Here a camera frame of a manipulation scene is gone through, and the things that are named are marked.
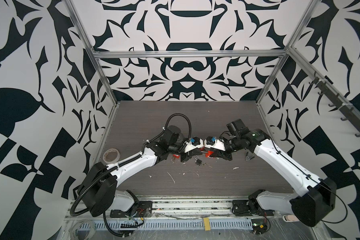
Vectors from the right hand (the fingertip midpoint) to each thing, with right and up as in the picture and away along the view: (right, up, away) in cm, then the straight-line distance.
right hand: (211, 150), depth 75 cm
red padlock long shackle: (-2, -1, -2) cm, 3 cm away
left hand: (-4, +1, -1) cm, 5 cm away
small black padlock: (-5, -10, +15) cm, 18 cm away
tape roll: (-57, -7, +17) cm, 60 cm away
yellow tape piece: (-3, -33, -5) cm, 34 cm away
